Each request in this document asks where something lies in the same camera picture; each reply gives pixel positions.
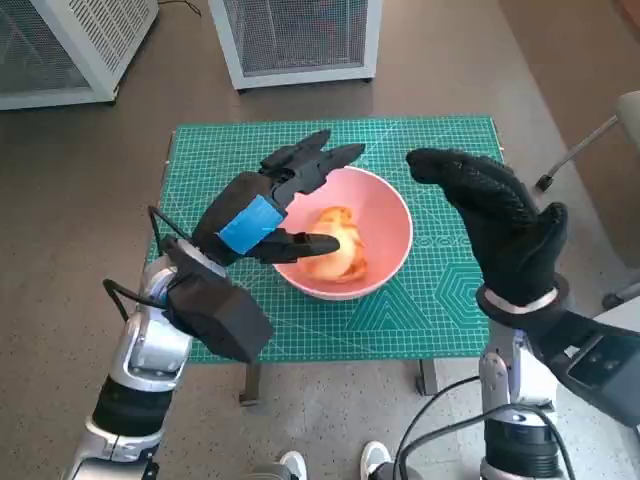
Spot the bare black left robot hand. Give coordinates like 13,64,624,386
192,128,366,267

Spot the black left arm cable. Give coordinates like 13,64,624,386
102,278,169,326
148,205,199,251

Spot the long striped toy bread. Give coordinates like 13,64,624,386
315,206,372,282

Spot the pink bowl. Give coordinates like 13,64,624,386
272,167,414,301

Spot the white mesh cabinet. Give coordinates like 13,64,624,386
207,0,377,91

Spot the green cutting mat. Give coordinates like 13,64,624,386
144,115,504,364

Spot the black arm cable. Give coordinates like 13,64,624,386
148,205,199,251
392,375,484,480
102,278,169,326
399,404,576,480

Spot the white cabinet with slotted side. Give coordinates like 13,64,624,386
0,0,160,110

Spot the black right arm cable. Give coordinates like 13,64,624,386
399,404,576,480
392,375,484,480

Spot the dark table leg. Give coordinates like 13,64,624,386
416,358,439,397
238,362,264,407

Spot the thin black floor cable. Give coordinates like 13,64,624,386
158,0,201,15

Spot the round toy bread bun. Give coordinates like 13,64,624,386
298,223,359,279

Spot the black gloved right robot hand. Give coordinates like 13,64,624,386
405,147,570,305

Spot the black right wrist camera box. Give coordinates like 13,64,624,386
524,309,640,429

